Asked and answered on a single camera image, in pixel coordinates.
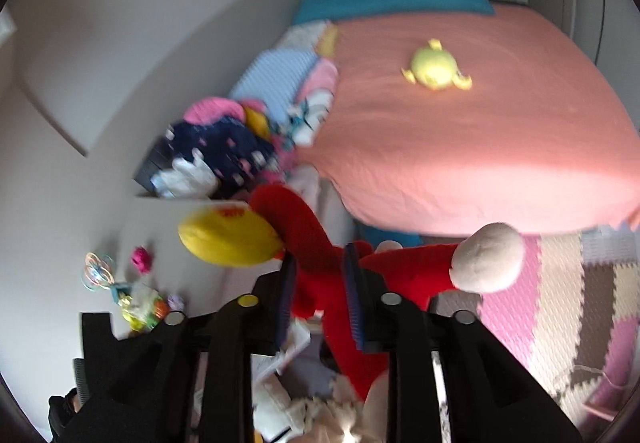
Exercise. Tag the navy printed blanket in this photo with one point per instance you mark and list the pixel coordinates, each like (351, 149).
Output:
(225, 148)

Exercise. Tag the pile of small toys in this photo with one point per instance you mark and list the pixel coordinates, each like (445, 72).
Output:
(142, 305)

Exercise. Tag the bed with pink sheet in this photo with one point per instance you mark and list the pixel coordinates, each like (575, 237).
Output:
(450, 138)

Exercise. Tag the small pink toy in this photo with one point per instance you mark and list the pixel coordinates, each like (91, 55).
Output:
(141, 259)

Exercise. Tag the cartoon printed blanket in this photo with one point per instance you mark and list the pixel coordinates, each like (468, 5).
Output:
(312, 118)

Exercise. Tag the light blue folded blanket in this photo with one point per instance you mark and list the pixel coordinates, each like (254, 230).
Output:
(272, 75)

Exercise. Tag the white paper box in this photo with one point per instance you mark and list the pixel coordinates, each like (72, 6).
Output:
(272, 403)

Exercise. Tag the pink folded blanket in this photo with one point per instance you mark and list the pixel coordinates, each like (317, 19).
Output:
(320, 78)

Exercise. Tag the pale yellow plush toy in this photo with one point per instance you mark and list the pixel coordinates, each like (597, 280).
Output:
(434, 68)

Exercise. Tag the white cloth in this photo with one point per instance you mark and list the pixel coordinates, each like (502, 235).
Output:
(185, 175)

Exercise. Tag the black box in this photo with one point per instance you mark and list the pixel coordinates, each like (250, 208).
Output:
(152, 163)

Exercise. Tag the bright pink fleece blanket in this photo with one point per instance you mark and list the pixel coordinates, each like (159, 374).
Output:
(210, 108)

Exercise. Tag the white dotted folded blanket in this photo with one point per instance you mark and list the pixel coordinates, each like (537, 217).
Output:
(305, 38)

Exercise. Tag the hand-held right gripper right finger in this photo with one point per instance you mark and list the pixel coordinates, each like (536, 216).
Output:
(353, 295)

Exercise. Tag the red plush toy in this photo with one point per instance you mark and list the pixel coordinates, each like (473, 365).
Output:
(312, 243)

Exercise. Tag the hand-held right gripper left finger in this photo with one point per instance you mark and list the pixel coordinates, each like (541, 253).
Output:
(286, 295)

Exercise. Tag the pink and beige foam mat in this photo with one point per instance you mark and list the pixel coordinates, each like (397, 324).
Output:
(560, 303)

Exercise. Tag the beige fluffy plush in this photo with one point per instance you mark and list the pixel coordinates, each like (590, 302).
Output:
(340, 413)

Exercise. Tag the person's left forearm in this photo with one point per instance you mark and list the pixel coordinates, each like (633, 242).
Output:
(62, 415)

